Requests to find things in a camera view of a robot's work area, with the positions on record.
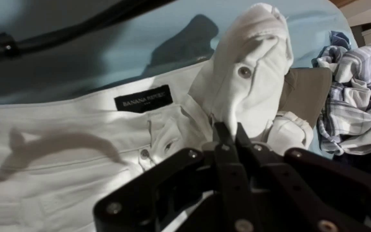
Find white shorts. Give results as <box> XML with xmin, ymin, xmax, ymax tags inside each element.
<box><xmin>0</xmin><ymin>1</ymin><xmax>315</xmax><ymax>232</ymax></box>

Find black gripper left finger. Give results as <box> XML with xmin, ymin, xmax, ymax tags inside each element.
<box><xmin>93</xmin><ymin>121</ymin><xmax>255</xmax><ymax>232</ymax></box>

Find bed with blue sheet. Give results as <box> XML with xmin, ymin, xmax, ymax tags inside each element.
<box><xmin>0</xmin><ymin>0</ymin><xmax>358</xmax><ymax>107</ymax></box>

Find khaki garment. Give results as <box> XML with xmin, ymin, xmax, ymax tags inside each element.
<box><xmin>277</xmin><ymin>66</ymin><xmax>335</xmax><ymax>127</ymax></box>

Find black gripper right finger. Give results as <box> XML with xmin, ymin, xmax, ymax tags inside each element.
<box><xmin>236</xmin><ymin>122</ymin><xmax>371</xmax><ymax>232</ymax></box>

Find navy garment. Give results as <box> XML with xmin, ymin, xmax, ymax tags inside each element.
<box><xmin>331</xmin><ymin>149</ymin><xmax>371</xmax><ymax>178</ymax></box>

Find black wrist loop cable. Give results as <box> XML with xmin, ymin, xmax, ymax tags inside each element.
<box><xmin>0</xmin><ymin>0</ymin><xmax>174</xmax><ymax>66</ymax></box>

